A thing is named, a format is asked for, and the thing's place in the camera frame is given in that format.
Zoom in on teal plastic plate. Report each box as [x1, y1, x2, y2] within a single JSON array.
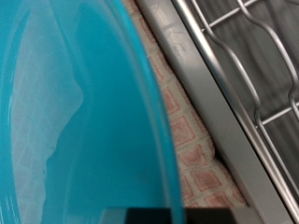
[[0, 0, 185, 224]]

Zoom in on grey plastic drain tray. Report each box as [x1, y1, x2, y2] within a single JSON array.
[[192, 0, 299, 200]]

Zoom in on pink checkered cloth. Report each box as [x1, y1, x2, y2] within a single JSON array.
[[121, 0, 248, 209]]

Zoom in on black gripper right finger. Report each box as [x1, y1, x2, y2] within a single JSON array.
[[183, 207, 266, 224]]

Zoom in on grey plastic crate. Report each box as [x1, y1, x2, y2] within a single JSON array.
[[135, 0, 294, 224]]

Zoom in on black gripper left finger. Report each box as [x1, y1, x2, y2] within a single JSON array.
[[100, 207, 174, 224]]

